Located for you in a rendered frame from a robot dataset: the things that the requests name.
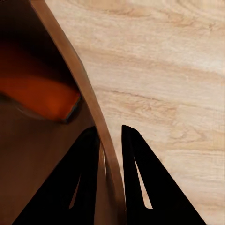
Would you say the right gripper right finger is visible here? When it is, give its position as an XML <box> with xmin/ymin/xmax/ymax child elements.
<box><xmin>122</xmin><ymin>125</ymin><xmax>206</xmax><ymax>225</ymax></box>

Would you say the can of soda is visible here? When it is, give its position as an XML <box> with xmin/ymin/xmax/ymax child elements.
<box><xmin>0</xmin><ymin>35</ymin><xmax>82</xmax><ymax>122</ymax></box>

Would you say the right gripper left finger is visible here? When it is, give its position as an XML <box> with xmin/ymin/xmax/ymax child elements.
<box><xmin>12</xmin><ymin>126</ymin><xmax>100</xmax><ymax>225</ymax></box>

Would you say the trash can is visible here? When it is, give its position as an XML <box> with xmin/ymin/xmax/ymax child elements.
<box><xmin>0</xmin><ymin>0</ymin><xmax>128</xmax><ymax>225</ymax></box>

